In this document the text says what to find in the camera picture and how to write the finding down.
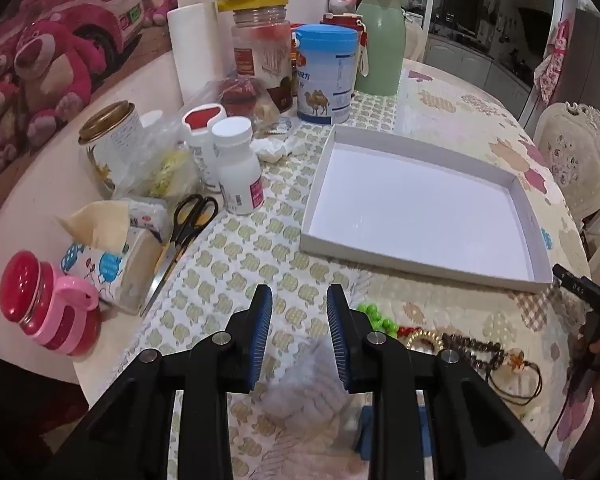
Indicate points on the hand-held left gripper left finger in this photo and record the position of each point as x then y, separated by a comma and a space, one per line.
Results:
262, 330

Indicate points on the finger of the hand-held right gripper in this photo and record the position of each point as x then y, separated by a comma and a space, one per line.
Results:
577, 285

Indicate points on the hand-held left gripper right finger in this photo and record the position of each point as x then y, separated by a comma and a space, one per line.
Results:
337, 330

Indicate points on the clear plastic bag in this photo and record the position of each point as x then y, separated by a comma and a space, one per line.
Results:
305, 395

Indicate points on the white cardboard tray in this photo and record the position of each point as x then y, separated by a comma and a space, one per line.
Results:
420, 210

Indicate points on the person's right forearm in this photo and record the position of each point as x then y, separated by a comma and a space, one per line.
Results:
597, 420

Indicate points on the cream ornate chair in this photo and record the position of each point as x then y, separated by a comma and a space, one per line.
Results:
575, 160

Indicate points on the white pill bottle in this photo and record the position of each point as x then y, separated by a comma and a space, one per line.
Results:
235, 170

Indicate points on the printed tissue pack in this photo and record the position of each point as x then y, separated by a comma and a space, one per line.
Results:
100, 265

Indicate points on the crumpled white tissue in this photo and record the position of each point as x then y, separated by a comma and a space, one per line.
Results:
270, 149

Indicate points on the clear bag with yellow contents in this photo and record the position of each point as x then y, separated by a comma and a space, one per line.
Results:
170, 170

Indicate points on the pink hanging cloth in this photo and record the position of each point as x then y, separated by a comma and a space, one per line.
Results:
552, 70

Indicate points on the white bottle with red cap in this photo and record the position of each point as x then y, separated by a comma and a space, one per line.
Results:
200, 120

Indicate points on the red snack in clear bag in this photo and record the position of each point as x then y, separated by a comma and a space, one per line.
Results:
240, 97

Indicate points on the red jar with pink holder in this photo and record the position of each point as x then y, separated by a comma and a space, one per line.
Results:
30, 285

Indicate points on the gold lid jar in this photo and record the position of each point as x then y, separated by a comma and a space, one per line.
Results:
112, 145

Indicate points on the white kitchen cabinet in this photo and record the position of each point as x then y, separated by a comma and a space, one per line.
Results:
470, 70

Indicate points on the blue lid milk powder can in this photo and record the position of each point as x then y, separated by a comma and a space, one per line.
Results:
325, 85

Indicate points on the clear plastic jar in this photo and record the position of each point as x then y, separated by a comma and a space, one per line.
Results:
260, 55

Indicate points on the white paper towel roll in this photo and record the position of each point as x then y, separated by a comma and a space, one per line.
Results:
195, 50

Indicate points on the green thermos jug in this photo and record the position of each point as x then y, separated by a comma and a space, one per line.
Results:
380, 45

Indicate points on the cream canister with red lid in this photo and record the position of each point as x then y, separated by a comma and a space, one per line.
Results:
337, 17

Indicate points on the pink bear wall poster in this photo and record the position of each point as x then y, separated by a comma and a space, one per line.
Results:
55, 60

